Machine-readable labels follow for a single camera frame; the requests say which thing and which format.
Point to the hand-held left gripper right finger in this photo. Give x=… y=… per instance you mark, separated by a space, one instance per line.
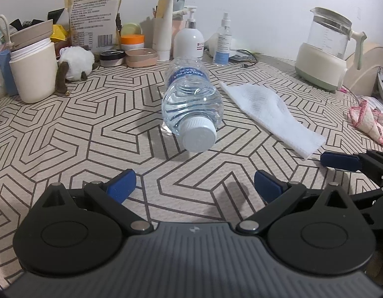
x=267 y=186

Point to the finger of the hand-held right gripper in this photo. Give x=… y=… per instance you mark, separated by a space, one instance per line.
x=338 y=160
x=380 y=205

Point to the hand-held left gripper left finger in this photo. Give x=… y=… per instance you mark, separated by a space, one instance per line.
x=121 y=186

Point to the white textured wipe cloth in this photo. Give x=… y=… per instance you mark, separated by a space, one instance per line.
x=265 y=111

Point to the clear plastic water bottle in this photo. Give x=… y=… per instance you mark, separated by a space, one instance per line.
x=191 y=99

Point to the blue container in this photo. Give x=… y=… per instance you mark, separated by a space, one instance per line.
x=6 y=74

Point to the pink-edged white cloth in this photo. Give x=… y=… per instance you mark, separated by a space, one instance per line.
x=371 y=121

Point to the glass electric kettle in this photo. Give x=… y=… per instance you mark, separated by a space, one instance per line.
x=321 y=59

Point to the beige round appliance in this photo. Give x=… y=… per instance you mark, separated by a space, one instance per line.
x=376 y=62

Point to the black round jar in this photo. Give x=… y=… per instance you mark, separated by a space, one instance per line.
x=112 y=58

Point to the pink oval case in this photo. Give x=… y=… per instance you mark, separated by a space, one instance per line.
x=141 y=58

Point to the white plush sheep toy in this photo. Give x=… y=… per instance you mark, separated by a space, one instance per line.
x=76 y=62

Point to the grey flat device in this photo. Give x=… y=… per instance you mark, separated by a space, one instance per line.
x=241 y=56

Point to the white cylindrical cup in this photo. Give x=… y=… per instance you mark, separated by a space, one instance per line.
x=33 y=74

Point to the clear spray bottle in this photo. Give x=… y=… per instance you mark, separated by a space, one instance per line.
x=222 y=49

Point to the orange lid jar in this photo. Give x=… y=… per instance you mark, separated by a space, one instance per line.
x=132 y=41

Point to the white rounded device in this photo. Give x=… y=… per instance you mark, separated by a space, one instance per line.
x=210 y=45

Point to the green lid jar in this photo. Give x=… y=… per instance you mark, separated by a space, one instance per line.
x=131 y=29

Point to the white pump bottle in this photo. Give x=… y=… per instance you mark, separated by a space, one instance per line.
x=188 y=43

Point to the white cream tube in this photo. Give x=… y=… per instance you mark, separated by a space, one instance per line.
x=162 y=31

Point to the yellow packet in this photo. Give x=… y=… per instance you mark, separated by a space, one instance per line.
x=59 y=32

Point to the pink holder cup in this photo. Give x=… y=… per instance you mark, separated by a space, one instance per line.
x=178 y=26

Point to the beige folding bowl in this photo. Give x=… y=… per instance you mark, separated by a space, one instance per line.
x=33 y=34

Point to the brown food bag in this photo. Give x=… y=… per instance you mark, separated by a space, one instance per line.
x=92 y=9

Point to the small white tube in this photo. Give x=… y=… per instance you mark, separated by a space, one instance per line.
x=180 y=11

